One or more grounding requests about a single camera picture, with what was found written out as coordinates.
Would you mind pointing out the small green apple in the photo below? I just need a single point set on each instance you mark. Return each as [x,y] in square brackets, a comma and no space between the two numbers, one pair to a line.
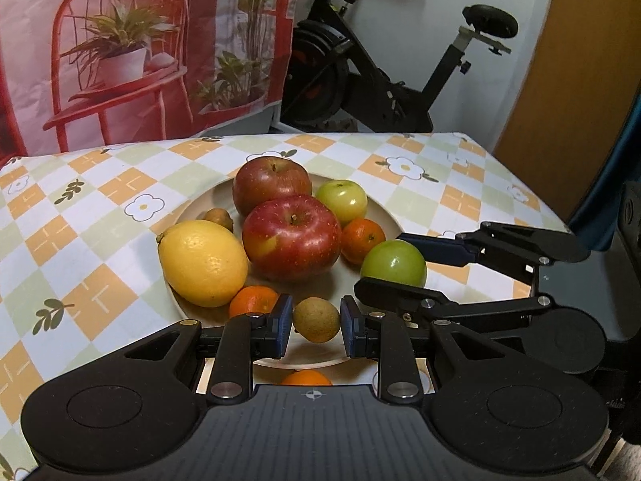
[343,200]
[393,265]

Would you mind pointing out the brown wooden door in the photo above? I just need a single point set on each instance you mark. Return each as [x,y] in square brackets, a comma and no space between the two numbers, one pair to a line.
[576,60]

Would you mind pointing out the printed red backdrop cloth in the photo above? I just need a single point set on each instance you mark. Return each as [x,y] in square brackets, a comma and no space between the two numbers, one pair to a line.
[30,60]

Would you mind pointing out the bright red apple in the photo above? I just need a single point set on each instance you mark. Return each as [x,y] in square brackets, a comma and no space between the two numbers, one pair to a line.
[295,240]

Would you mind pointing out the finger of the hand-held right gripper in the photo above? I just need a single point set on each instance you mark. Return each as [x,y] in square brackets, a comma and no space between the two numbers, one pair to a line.
[400,298]
[445,250]

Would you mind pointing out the black exercise bike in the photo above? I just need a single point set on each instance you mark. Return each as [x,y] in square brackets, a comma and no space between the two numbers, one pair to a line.
[325,85]

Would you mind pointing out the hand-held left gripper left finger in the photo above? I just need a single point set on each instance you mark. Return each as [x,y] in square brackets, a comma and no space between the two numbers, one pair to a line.
[281,325]

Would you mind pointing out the beige round plate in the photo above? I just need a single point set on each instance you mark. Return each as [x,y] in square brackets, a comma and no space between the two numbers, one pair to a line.
[210,316]

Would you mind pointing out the yellow lemon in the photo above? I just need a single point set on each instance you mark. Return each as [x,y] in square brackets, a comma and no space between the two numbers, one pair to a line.
[200,265]

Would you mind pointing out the dull red apple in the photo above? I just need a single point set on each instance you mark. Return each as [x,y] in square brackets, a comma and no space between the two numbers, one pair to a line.
[270,185]

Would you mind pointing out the small orange tangerine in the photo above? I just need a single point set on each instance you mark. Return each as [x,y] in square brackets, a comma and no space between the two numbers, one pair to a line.
[363,240]
[253,300]
[305,379]

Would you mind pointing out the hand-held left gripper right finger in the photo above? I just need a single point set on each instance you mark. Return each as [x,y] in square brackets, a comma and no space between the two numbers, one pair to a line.
[353,328]

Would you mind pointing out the small brown kiwi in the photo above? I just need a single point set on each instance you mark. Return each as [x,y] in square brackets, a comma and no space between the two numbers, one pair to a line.
[316,319]
[219,219]

